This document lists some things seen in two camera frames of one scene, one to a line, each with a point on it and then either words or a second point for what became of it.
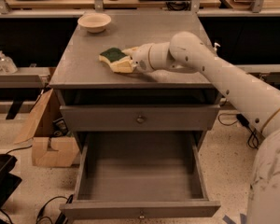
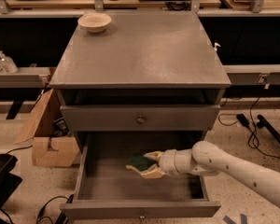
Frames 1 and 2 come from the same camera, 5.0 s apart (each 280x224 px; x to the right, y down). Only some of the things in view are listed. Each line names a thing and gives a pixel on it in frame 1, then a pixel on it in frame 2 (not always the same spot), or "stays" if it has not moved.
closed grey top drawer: (141, 118) stays
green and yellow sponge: (113, 54) -> (140, 161)
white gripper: (141, 58) -> (167, 162)
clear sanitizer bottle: (6, 63) stays
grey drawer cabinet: (95, 100) stays
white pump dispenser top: (215, 45) stays
